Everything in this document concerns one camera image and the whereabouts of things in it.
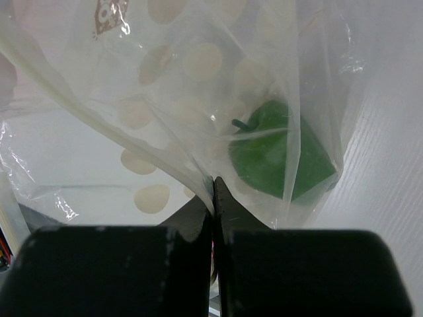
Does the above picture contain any clear zip top bag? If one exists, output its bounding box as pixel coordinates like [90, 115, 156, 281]
[1, 1, 364, 229]

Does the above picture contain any green bell pepper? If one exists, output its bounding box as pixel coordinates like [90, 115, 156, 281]
[228, 100, 336, 200]

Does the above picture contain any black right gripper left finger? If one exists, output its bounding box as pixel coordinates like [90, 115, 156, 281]
[1, 198, 212, 316]

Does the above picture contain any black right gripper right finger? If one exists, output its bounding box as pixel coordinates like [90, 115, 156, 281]
[213, 178, 413, 316]

